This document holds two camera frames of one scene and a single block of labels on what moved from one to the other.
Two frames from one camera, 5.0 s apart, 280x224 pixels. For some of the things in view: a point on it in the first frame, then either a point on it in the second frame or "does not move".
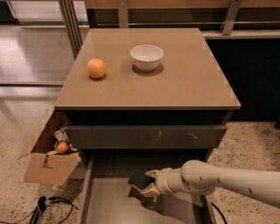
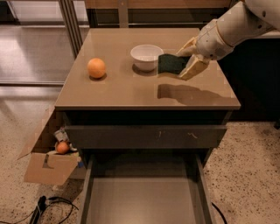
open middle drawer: (108, 198) does not move
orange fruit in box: (62, 147) does not move
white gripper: (162, 181) to (207, 40)
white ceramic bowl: (146, 57) does not move
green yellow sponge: (139, 179) to (171, 63)
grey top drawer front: (146, 136) does not move
